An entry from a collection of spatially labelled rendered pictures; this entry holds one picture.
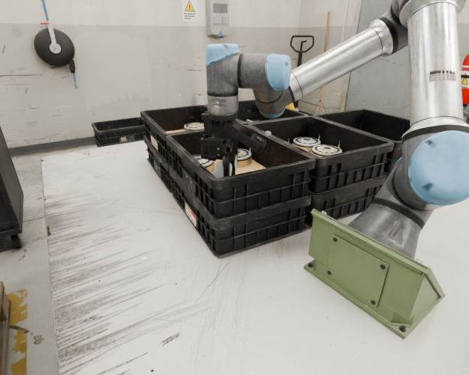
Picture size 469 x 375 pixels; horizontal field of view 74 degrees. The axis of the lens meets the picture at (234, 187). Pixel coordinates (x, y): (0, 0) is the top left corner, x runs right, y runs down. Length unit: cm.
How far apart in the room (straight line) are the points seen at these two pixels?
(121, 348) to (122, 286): 17
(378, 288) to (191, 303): 38
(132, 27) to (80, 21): 55
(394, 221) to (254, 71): 43
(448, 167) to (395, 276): 22
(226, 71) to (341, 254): 47
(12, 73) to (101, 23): 106
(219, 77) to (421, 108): 41
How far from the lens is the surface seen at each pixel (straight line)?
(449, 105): 69
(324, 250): 74
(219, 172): 80
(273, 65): 71
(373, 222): 72
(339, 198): 98
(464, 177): 63
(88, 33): 411
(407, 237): 73
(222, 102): 75
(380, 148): 101
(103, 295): 79
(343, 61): 87
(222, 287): 75
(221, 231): 78
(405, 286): 67
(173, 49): 435
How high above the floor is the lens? 122
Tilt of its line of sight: 26 degrees down
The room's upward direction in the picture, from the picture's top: straight up
